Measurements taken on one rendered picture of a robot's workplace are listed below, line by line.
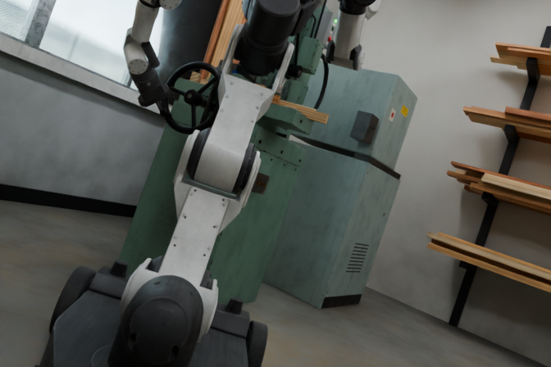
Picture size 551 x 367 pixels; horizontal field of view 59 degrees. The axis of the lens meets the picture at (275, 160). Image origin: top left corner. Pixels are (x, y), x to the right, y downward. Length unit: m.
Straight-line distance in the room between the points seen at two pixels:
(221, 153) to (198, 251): 0.25
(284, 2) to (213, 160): 0.43
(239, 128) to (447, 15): 3.54
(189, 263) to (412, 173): 3.23
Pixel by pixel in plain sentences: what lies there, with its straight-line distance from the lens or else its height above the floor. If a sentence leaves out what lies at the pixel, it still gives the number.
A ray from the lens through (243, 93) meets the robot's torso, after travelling 1.34.
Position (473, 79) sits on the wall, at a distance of 4.38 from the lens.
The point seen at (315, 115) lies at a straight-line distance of 2.05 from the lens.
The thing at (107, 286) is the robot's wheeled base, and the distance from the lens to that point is 1.47.
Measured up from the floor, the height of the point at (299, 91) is 1.03.
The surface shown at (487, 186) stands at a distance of 3.63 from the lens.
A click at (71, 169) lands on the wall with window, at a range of 3.32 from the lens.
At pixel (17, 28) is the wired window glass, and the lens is 3.08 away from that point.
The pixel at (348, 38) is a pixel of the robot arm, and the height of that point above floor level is 1.15.
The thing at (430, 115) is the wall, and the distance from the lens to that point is 4.35.
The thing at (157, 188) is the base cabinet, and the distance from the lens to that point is 2.16.
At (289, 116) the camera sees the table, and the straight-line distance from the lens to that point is 1.92.
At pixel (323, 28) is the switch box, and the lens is 2.50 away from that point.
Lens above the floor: 0.63
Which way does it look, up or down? 2 degrees up
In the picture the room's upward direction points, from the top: 19 degrees clockwise
